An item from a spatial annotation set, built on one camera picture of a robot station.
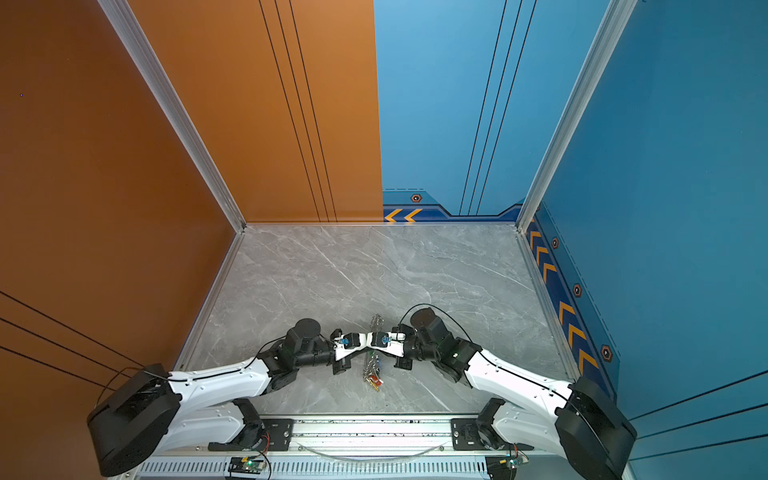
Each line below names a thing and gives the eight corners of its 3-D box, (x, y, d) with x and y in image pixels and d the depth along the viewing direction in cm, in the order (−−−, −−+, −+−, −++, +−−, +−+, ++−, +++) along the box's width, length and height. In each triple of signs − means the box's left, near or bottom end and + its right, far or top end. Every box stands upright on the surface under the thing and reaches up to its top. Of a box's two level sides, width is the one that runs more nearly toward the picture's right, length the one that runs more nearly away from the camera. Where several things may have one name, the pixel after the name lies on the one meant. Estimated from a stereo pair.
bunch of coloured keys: (361, 377, 84) (358, 364, 76) (373, 363, 87) (371, 349, 78) (377, 391, 82) (375, 379, 74) (388, 376, 84) (388, 363, 76)
